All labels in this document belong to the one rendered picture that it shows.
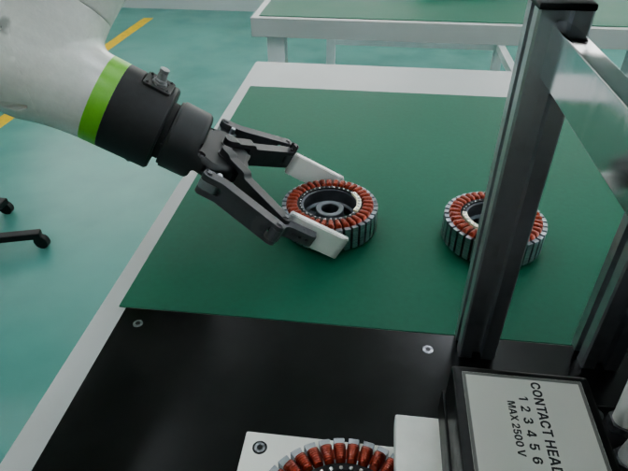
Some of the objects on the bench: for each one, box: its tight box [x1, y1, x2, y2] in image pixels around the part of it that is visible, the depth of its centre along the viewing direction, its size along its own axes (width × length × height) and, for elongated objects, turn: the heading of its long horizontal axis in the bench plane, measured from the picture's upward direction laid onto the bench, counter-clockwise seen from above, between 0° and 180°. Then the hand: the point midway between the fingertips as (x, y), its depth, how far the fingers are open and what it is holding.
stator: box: [441, 192, 548, 265], centre depth 61 cm, size 11×11×4 cm
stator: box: [282, 179, 378, 250], centre depth 63 cm, size 11×11×4 cm
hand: (330, 209), depth 63 cm, fingers open, 12 cm apart
